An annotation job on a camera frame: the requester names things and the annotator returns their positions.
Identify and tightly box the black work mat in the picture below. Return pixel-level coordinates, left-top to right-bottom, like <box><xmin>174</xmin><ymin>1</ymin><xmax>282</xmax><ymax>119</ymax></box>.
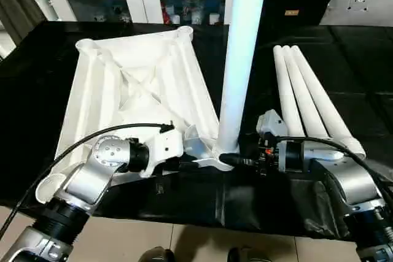
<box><xmin>0</xmin><ymin>21</ymin><xmax>393</xmax><ymax>240</ymax></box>

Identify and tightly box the white leg with black mark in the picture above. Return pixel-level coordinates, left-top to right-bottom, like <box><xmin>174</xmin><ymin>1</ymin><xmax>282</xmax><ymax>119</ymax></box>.
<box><xmin>216</xmin><ymin>0</ymin><xmax>270</xmax><ymax>156</ymax></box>

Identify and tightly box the white plastic table leg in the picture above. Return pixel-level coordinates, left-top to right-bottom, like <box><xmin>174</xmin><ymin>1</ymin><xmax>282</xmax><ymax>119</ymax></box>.
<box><xmin>273</xmin><ymin>45</ymin><xmax>305</xmax><ymax>137</ymax></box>
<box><xmin>290</xmin><ymin>45</ymin><xmax>367</xmax><ymax>161</ymax></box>
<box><xmin>281</xmin><ymin>45</ymin><xmax>332</xmax><ymax>139</ymax></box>

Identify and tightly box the dark brown curtain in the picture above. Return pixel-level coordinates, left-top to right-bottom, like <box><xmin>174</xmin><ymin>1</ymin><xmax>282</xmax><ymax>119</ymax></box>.
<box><xmin>0</xmin><ymin>0</ymin><xmax>47</xmax><ymax>52</ymax></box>

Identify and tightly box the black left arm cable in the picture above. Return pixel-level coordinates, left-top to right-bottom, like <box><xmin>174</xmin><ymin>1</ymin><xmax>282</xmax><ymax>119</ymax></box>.
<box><xmin>0</xmin><ymin>123</ymin><xmax>174</xmax><ymax>236</ymax></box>

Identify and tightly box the white plastic table top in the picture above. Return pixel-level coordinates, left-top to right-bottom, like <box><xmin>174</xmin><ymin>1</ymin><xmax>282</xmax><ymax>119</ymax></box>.
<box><xmin>36</xmin><ymin>25</ymin><xmax>241</xmax><ymax>204</ymax></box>

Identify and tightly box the white and blue pole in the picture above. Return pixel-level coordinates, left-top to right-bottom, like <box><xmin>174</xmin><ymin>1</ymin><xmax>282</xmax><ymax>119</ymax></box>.
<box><xmin>42</xmin><ymin>0</ymin><xmax>58</xmax><ymax>22</ymax></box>

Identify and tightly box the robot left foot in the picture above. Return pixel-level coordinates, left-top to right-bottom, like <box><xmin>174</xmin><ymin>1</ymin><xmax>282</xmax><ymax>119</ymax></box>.
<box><xmin>141</xmin><ymin>245</ymin><xmax>176</xmax><ymax>262</ymax></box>

